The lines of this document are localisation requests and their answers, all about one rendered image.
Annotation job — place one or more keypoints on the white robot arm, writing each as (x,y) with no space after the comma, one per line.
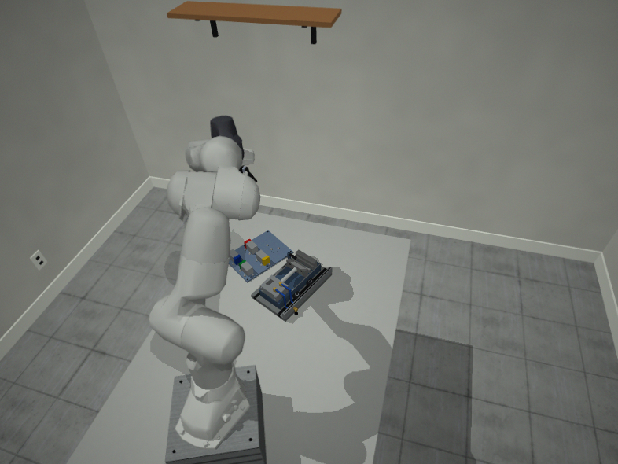
(213,340)

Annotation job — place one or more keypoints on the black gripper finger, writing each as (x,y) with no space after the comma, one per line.
(244,168)

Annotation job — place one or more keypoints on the grey metal blank with blue end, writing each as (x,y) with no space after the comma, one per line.
(235,257)

